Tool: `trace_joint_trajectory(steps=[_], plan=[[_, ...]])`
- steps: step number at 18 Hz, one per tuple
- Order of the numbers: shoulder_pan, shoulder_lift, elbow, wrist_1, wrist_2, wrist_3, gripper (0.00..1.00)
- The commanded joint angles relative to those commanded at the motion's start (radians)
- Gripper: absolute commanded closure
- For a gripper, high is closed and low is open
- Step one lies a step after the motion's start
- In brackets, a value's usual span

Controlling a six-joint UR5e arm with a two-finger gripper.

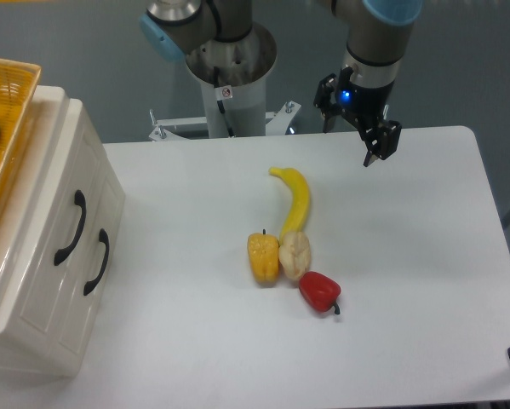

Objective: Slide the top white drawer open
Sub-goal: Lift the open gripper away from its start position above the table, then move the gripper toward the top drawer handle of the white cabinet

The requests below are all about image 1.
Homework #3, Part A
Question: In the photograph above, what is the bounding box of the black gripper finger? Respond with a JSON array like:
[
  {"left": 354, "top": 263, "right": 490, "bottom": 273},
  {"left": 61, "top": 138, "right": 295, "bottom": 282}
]
[
  {"left": 313, "top": 73, "right": 341, "bottom": 133},
  {"left": 362, "top": 120, "right": 403, "bottom": 167}
]

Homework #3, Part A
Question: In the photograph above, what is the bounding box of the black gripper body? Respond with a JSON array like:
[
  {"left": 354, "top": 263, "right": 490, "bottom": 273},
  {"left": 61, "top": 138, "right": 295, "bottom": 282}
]
[{"left": 338, "top": 66, "right": 394, "bottom": 135}]

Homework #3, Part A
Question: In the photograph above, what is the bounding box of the black top drawer handle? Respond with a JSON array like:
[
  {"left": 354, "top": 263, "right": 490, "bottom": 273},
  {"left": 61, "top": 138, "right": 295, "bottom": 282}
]
[{"left": 53, "top": 189, "right": 88, "bottom": 267}]

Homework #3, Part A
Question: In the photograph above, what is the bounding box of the black drawer handle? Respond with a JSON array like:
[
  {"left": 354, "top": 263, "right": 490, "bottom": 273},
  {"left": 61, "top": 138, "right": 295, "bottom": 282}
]
[
  {"left": 53, "top": 189, "right": 88, "bottom": 267},
  {"left": 83, "top": 228, "right": 111, "bottom": 297}
]

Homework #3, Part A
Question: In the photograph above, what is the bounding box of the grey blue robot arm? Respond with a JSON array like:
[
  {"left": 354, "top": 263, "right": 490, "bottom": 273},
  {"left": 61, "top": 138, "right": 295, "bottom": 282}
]
[{"left": 139, "top": 1, "right": 422, "bottom": 166}]

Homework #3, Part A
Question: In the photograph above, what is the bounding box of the white drawer cabinet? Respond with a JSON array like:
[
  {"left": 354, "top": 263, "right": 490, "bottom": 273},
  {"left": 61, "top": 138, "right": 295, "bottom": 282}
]
[{"left": 0, "top": 86, "right": 125, "bottom": 376}]

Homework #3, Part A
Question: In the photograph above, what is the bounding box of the yellow toy banana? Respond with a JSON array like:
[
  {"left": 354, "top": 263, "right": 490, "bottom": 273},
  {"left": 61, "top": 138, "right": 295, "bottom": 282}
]
[{"left": 268, "top": 167, "right": 311, "bottom": 242}]

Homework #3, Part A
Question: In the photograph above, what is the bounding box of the cream toy garlic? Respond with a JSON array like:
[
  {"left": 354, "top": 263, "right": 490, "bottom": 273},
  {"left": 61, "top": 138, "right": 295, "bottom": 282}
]
[{"left": 278, "top": 231, "right": 312, "bottom": 282}]

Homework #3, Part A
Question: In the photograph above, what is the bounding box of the yellow toy bell pepper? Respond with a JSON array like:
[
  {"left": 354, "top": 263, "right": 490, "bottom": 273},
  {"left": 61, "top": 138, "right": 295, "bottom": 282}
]
[{"left": 247, "top": 229, "right": 279, "bottom": 286}]

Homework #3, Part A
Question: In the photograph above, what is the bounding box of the red toy bell pepper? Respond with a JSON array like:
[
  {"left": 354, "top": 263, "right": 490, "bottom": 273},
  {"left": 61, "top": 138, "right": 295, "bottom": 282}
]
[{"left": 299, "top": 271, "right": 341, "bottom": 315}]

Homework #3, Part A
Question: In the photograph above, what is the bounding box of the yellow woven basket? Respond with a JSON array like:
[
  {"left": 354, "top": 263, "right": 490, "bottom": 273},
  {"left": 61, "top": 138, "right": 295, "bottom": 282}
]
[{"left": 0, "top": 59, "right": 41, "bottom": 210}]

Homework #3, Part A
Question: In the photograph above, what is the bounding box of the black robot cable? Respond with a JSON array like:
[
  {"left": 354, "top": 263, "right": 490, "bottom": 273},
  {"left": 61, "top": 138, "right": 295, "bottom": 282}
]
[{"left": 212, "top": 66, "right": 236, "bottom": 138}]

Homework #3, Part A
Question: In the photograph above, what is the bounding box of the black bottom drawer handle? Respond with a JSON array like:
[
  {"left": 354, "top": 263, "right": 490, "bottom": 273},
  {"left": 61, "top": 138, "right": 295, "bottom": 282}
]
[{"left": 83, "top": 228, "right": 111, "bottom": 297}]

